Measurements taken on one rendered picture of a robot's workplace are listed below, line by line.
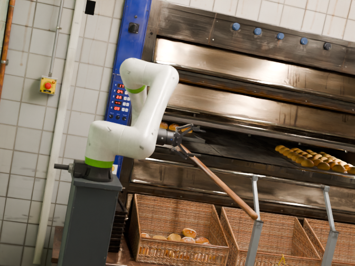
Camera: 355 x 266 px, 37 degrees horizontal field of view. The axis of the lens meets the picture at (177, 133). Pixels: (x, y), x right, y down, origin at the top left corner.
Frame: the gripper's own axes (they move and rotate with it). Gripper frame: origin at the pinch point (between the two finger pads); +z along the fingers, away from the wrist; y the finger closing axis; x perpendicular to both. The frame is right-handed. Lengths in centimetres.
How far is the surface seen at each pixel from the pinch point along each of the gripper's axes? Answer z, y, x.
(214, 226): 32, 60, -41
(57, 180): -72, 47, -56
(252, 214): 6, 14, 77
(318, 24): 78, -83, -54
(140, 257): -20, 73, -8
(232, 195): 6, 14, 50
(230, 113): 31, -14, -53
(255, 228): 40, 43, 6
